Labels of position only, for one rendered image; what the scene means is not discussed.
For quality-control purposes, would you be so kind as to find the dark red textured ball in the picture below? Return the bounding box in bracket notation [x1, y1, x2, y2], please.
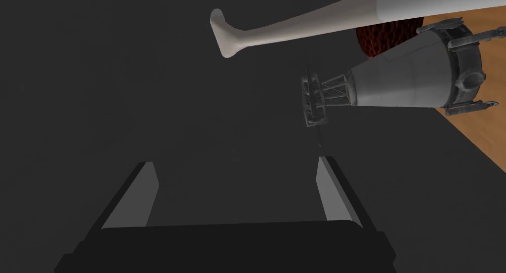
[355, 17, 425, 59]

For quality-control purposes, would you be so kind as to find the grey rocket model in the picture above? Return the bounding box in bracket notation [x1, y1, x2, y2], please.
[301, 16, 506, 128]

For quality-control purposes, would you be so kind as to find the white long curved object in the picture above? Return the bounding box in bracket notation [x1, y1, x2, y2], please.
[209, 0, 506, 59]

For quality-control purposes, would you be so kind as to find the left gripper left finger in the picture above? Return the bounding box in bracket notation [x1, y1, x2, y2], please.
[87, 161, 160, 237]

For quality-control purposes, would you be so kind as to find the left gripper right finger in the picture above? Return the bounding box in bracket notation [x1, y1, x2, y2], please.
[315, 156, 377, 231]

